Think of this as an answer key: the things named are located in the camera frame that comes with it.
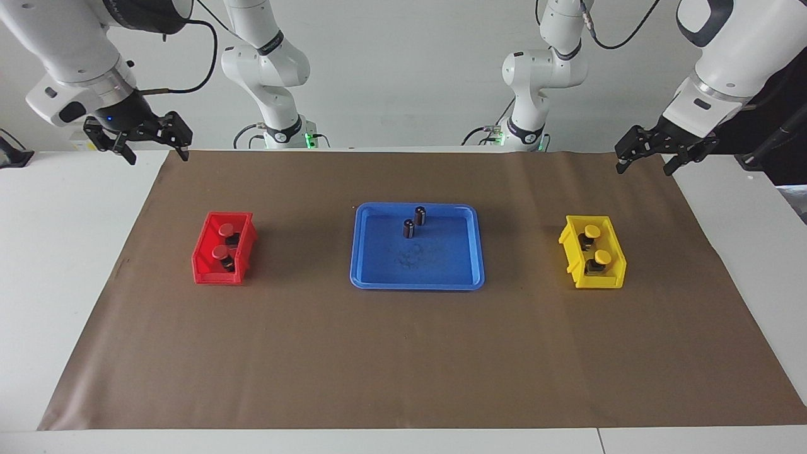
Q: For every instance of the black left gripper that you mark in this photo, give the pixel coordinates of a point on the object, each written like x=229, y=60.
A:
x=671, y=139

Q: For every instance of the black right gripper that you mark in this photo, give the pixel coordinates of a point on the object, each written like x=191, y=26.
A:
x=132, y=120

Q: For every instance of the yellow push button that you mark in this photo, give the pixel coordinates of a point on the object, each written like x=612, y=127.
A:
x=591, y=231
x=603, y=257

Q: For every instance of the red push button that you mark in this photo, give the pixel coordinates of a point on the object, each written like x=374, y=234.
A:
x=227, y=229
x=222, y=253

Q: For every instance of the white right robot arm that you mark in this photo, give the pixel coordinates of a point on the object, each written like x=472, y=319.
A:
x=75, y=57

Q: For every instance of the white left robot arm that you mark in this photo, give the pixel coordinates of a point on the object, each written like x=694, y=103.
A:
x=731, y=63

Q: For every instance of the blue plastic tray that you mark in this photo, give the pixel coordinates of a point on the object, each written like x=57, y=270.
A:
x=435, y=265

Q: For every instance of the yellow plastic bin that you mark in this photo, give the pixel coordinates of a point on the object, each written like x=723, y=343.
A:
x=615, y=252

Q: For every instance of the red plastic bin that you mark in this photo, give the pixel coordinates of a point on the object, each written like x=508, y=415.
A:
x=205, y=258

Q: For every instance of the black stand pole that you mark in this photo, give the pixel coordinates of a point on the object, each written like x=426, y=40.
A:
x=775, y=142

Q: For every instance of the black device at table edge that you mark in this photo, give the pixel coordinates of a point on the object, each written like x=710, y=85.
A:
x=12, y=156

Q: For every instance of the dark background panel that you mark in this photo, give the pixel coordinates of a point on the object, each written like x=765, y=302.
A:
x=782, y=94

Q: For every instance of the black cylindrical capacitor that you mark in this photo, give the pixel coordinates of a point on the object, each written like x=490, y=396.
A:
x=420, y=215
x=408, y=229

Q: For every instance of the brown paper table mat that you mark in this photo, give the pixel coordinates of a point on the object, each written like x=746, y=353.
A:
x=403, y=353

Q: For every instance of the white wall power strip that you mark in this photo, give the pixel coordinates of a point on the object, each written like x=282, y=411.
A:
x=81, y=145

